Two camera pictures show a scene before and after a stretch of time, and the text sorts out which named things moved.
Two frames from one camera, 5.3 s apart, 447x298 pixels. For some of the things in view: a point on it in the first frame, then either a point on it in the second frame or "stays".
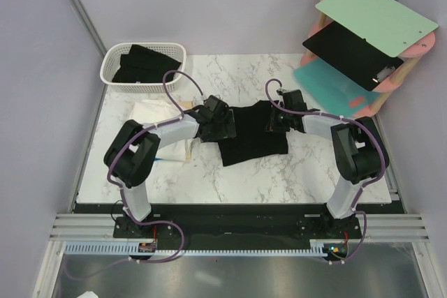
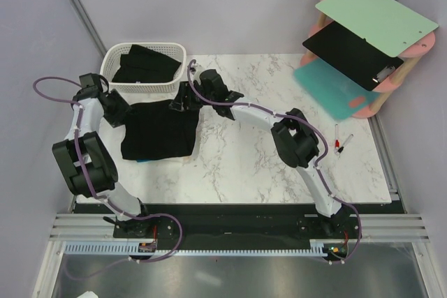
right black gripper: (276, 109) → (198, 84)
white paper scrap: (88, 294) stays
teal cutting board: (332, 92) stays
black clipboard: (354, 55) stays
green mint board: (377, 19) stays
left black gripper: (227, 131) → (123, 108)
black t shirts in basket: (143, 64) stays
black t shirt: (252, 141) → (154, 130)
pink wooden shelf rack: (422, 47) stays
